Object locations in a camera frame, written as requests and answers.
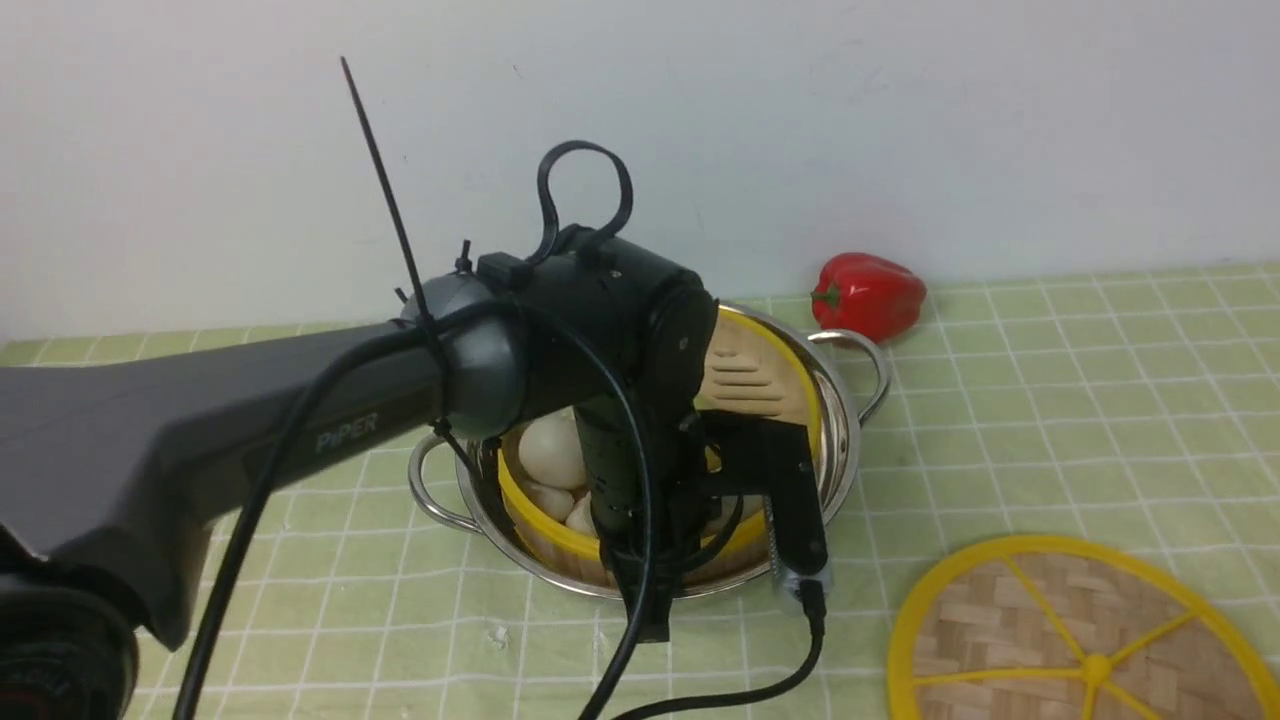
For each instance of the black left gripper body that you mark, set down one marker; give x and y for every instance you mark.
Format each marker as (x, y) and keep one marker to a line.
(653, 531)

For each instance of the bamboo steamer basket yellow rim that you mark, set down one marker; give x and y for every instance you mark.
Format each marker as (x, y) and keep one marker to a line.
(749, 369)

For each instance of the woven bamboo steamer lid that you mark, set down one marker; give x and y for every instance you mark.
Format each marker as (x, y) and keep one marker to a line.
(1051, 627)

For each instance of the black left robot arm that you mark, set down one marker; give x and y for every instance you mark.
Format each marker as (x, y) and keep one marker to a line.
(114, 475)

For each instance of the stainless steel pot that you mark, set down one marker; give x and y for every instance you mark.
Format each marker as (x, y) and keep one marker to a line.
(476, 471)

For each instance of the white toy bun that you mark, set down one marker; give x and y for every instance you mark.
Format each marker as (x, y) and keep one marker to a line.
(550, 452)

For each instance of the yellowish toy bun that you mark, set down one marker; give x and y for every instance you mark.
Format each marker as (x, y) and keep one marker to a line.
(556, 503)

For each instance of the black zip tie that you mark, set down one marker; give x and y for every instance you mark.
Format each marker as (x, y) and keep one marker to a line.
(395, 220)

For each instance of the red toy bell pepper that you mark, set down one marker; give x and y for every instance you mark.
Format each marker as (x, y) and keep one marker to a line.
(862, 293)

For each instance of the green checkered tablecloth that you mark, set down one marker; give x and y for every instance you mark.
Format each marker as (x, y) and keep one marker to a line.
(1136, 410)

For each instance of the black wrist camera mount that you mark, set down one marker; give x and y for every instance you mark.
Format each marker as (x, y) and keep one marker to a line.
(771, 459)

